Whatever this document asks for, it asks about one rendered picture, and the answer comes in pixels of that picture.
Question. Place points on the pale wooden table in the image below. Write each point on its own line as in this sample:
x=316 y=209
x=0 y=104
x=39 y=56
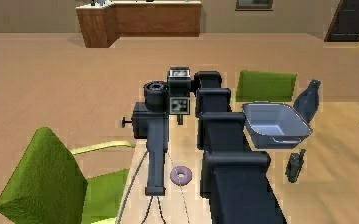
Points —
x=337 y=173

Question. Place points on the brown framed picture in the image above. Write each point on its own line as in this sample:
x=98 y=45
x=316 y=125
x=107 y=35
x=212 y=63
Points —
x=254 y=4

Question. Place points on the brown wooden counter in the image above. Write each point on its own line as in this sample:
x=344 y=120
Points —
x=147 y=20

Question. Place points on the purple doughnut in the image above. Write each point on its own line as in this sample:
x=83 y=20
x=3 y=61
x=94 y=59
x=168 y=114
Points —
x=181 y=175

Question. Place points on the small dark green bottle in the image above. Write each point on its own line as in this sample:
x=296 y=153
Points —
x=295 y=166

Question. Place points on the green chair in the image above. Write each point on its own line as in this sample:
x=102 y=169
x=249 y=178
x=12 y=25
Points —
x=265 y=86
x=43 y=180

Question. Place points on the dark room door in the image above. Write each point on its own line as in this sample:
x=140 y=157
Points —
x=350 y=20

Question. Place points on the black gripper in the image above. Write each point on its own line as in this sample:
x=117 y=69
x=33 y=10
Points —
x=156 y=133

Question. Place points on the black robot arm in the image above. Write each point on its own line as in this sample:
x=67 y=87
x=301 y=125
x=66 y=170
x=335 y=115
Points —
x=233 y=186

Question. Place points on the dark blue bottle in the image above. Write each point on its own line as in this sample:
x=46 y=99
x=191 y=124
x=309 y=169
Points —
x=307 y=101

